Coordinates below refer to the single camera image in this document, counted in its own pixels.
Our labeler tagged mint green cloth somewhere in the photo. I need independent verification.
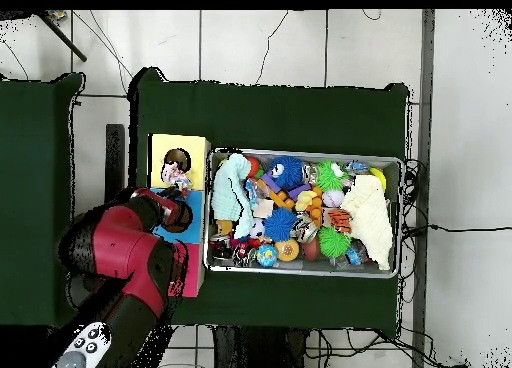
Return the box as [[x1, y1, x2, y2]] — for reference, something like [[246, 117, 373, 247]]
[[210, 152, 257, 241]]

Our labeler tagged green spiky ball with eyes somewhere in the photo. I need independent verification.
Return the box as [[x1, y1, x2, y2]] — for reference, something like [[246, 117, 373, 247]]
[[315, 160, 346, 192]]

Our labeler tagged shallow clear mesh bin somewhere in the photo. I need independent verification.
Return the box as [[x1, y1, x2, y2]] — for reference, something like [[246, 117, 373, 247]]
[[202, 147, 404, 280]]

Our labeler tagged plain blue spiky ball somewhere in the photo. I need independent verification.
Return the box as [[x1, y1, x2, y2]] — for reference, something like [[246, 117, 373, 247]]
[[262, 206, 298, 242]]

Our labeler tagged wooden box with three holes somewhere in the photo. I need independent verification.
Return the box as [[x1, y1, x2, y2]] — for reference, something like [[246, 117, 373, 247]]
[[147, 133, 212, 298]]

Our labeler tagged black upright panel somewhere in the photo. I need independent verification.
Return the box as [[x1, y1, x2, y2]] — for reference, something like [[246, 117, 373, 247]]
[[104, 123, 126, 203]]

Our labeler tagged black slanted rod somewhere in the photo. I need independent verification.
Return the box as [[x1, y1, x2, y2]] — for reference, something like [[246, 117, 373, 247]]
[[37, 11, 88, 63]]

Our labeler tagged white baseball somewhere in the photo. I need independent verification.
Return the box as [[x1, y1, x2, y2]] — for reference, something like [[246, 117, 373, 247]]
[[321, 188, 346, 208]]

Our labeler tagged neighbouring dark green table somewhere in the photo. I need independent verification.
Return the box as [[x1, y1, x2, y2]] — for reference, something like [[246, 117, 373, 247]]
[[0, 72, 90, 330]]

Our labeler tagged red ball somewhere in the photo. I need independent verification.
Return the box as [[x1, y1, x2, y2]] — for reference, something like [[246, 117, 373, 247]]
[[245, 156, 263, 180]]

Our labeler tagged yellow plush toy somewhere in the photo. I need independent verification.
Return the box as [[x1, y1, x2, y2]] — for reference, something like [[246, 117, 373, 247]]
[[294, 189, 318, 212]]

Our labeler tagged black power cable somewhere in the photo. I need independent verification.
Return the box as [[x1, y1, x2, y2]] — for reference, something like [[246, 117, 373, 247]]
[[401, 222, 512, 234]]

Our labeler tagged orange tiger plush toy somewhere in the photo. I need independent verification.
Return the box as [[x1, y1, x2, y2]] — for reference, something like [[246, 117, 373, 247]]
[[327, 208, 353, 235]]

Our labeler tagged cream knitted cloth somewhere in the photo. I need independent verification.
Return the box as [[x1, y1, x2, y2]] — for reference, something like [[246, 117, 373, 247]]
[[339, 174, 395, 272]]

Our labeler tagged blue spiky ball with eyes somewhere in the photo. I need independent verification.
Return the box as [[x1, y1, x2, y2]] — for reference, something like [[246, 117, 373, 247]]
[[268, 155, 305, 191]]

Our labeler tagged plain green spiky ball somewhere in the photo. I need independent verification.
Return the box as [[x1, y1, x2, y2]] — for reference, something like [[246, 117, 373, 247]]
[[317, 226, 352, 259]]

